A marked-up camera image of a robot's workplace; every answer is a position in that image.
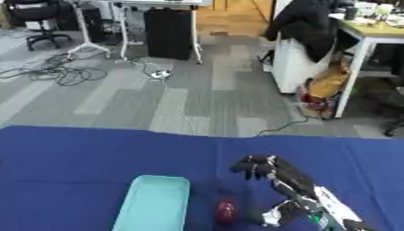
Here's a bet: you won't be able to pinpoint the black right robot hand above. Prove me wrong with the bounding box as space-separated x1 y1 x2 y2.
228 154 317 227

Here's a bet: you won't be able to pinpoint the dark red toy fruit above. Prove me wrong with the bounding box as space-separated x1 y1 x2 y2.
216 200 240 226

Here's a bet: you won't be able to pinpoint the yellow and red bag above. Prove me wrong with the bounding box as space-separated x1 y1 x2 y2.
295 58 354 120

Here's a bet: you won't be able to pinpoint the white cabinet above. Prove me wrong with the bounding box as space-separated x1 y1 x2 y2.
270 31 338 95

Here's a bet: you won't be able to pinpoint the light teal rectangular tray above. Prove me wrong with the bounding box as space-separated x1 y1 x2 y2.
110 175 191 231

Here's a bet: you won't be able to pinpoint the black jacket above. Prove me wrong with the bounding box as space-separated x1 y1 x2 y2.
262 0 362 63

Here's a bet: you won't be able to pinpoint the white table with wood top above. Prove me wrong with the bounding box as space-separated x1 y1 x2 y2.
328 12 404 119

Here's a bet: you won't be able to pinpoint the white power strip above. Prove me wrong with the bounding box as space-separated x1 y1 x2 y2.
148 69 176 80

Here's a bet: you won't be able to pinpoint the black computer tower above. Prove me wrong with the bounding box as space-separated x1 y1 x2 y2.
142 7 195 60

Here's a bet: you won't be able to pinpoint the white desk with legs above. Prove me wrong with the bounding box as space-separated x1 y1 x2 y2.
66 0 215 65

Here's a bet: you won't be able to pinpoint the black office chair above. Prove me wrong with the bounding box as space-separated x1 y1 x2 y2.
3 0 75 51

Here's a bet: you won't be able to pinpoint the black cable on floor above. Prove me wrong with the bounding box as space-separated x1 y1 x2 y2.
253 103 313 137

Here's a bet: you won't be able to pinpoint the tangled black floor cables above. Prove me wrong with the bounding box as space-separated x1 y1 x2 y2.
0 52 109 88

